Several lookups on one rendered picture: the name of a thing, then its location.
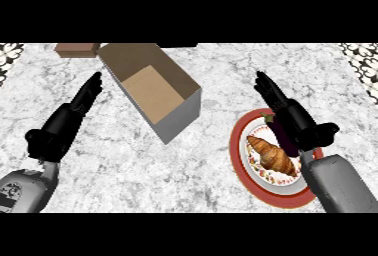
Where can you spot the open cardboard box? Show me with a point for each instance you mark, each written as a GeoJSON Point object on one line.
{"type": "Point", "coordinates": [156, 89]}

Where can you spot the dark purple eggplant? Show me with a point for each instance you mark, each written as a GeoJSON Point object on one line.
{"type": "Point", "coordinates": [282, 135]}

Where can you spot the black white patterned cloth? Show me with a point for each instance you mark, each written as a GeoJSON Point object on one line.
{"type": "Point", "coordinates": [9, 60]}
{"type": "Point", "coordinates": [363, 66]}

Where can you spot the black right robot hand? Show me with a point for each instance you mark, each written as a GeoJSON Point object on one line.
{"type": "Point", "coordinates": [297, 123]}

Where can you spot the small brown wooden block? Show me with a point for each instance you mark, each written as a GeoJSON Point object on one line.
{"type": "Point", "coordinates": [75, 50]}

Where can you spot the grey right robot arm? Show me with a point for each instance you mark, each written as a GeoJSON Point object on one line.
{"type": "Point", "coordinates": [339, 185]}

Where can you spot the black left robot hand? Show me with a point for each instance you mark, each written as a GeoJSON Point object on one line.
{"type": "Point", "coordinates": [57, 130]}

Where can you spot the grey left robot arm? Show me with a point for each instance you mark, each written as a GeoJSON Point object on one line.
{"type": "Point", "coordinates": [26, 190]}

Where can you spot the red rimmed floral plate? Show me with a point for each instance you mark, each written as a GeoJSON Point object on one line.
{"type": "Point", "coordinates": [255, 181]}

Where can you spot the golden brown croissant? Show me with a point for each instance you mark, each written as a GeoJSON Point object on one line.
{"type": "Point", "coordinates": [273, 156]}

